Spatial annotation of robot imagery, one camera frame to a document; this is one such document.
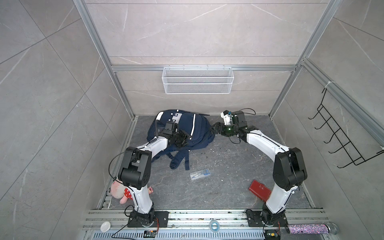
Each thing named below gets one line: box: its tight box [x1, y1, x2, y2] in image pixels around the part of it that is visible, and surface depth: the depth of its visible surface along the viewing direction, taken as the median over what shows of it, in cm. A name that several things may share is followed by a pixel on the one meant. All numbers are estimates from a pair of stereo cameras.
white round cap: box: [100, 221, 111, 233], surface depth 72 cm
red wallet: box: [248, 179, 272, 202], surface depth 85 cm
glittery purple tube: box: [285, 222, 339, 235], surface depth 70 cm
